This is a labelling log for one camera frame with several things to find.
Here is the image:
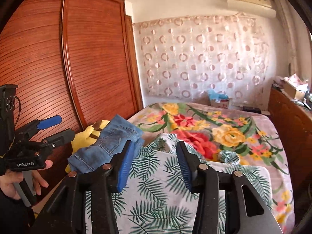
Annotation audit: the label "yellow plush toy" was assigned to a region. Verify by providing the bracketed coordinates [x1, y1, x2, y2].
[65, 120, 110, 173]

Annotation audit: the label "floral blanket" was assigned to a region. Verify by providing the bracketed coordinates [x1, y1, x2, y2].
[127, 102, 294, 225]

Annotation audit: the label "leaf print sheet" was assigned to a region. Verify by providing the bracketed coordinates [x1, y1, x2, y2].
[85, 134, 273, 234]

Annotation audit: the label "circle patterned sheer curtain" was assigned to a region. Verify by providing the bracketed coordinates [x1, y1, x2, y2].
[133, 13, 271, 103]

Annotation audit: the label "cardboard box with blue cloth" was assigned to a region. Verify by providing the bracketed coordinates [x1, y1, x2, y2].
[207, 89, 231, 108]

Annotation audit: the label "person's left forearm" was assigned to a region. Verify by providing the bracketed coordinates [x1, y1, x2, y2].
[0, 192, 36, 234]

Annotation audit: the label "pink floral bag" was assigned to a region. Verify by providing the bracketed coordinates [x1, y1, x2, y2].
[280, 73, 309, 86]

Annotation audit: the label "blue denim pants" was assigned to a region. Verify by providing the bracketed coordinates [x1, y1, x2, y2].
[67, 114, 144, 175]

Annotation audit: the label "cream air conditioner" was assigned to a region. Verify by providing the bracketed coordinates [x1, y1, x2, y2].
[227, 0, 277, 19]

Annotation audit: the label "long wooden cabinet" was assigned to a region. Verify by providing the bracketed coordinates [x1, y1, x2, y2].
[268, 88, 312, 161]

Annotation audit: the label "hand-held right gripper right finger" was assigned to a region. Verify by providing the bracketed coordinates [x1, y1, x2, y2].
[175, 141, 283, 234]

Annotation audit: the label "person's left hand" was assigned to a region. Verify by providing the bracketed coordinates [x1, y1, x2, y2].
[0, 160, 53, 200]

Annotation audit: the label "slatted wooden wardrobe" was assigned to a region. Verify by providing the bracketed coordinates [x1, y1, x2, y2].
[0, 0, 144, 200]

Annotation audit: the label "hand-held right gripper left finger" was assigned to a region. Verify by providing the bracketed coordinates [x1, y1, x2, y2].
[30, 140, 136, 234]

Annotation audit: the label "black flat box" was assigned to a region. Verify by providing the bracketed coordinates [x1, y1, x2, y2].
[242, 106, 261, 114]

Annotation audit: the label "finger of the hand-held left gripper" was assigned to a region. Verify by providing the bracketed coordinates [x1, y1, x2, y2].
[13, 114, 62, 139]
[28, 129, 76, 152]

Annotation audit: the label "open cardboard box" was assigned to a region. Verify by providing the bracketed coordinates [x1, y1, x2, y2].
[284, 82, 305, 99]

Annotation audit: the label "pale window curtain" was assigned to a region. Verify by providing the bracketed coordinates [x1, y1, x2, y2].
[272, 0, 301, 76]

